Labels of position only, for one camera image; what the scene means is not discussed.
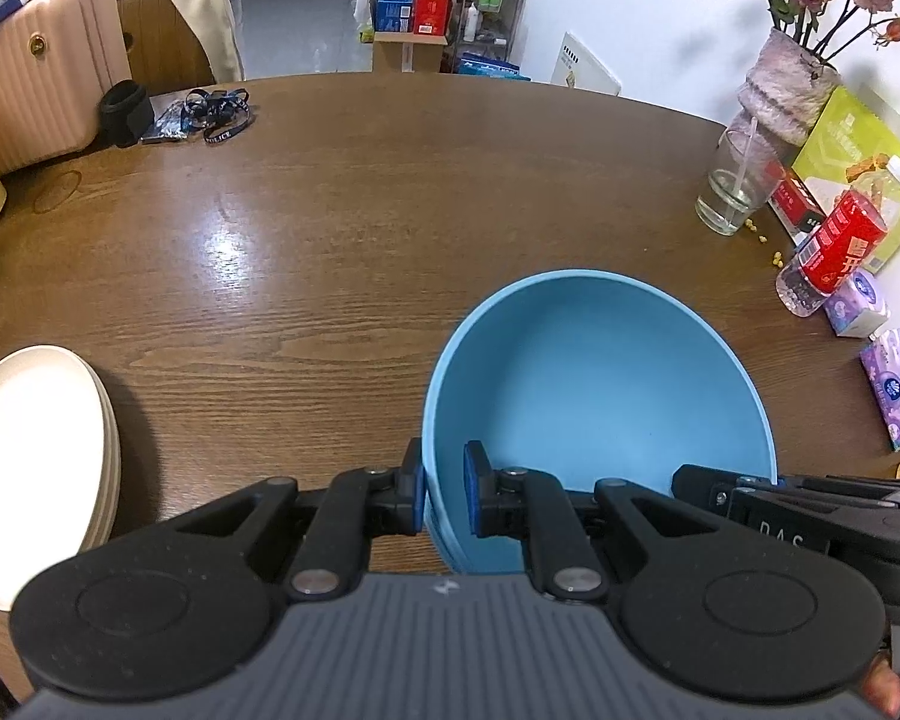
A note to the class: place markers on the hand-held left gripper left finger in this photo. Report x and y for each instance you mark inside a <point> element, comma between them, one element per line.
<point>419,487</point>

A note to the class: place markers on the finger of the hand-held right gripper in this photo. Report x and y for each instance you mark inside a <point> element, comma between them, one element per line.
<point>701,484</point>

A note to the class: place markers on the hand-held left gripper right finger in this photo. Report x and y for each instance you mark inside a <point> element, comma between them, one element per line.
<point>471,487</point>

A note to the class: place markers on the blue bowl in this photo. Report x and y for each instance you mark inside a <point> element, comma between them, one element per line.
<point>600,420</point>

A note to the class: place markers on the cream plate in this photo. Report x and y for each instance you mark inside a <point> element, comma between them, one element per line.
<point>118,465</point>
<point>112,465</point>
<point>30,465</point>

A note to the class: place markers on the person's right hand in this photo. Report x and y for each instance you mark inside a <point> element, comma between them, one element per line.
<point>881,690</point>

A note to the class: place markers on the small purple tissue pack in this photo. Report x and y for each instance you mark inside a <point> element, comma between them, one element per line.
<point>859,305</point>

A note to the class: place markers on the scattered yellow snack crumbs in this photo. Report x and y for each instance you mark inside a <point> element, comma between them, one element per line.
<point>777,259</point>

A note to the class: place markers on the red label water bottle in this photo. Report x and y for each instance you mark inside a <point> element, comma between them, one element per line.
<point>840,244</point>

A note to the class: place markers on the drinking glass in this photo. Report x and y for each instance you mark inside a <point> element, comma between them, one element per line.
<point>735,191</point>

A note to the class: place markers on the small red box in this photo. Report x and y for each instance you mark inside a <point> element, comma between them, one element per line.
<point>795,204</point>

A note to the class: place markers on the green yellow box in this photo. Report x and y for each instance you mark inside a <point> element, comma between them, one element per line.
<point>855,135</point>

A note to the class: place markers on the mottled pink vase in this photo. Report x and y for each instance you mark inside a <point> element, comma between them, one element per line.
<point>787,90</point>

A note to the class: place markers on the blue flat package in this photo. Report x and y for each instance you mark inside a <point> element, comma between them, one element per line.
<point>491,67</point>

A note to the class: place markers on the white panel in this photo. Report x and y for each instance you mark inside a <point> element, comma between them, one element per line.
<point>589,67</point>

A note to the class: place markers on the clear plastic pouch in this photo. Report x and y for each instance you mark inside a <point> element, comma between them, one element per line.
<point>169,124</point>

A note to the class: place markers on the white bottle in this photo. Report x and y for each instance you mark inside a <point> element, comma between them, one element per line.
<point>470,19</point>

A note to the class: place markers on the black cylinder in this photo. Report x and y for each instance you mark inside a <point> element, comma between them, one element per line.
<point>126,114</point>

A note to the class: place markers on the rubber band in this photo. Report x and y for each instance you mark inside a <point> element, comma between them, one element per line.
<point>57,172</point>

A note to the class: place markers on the blue carton box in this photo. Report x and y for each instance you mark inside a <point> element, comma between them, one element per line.
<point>394,7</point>

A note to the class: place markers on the pink suitcase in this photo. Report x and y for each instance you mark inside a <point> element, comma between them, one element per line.
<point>37,67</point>

